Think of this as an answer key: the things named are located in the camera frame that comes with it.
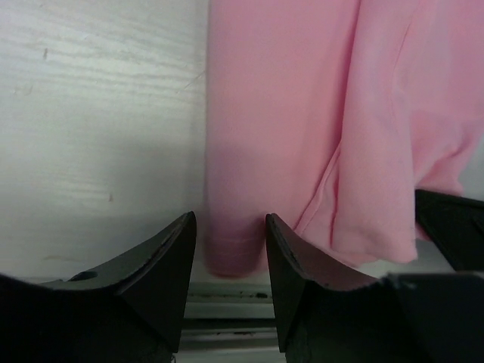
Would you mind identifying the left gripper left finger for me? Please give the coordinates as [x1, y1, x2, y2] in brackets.
[1, 212, 197, 362]

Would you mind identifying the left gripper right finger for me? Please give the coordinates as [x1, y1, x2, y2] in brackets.
[265, 214, 483, 362]

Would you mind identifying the pink t-shirt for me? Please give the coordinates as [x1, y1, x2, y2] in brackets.
[205, 1, 483, 278]

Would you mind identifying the aluminium rail frame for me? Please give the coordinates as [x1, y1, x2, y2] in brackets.
[173, 265, 286, 363]

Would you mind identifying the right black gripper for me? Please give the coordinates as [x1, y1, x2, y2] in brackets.
[415, 190, 483, 271]

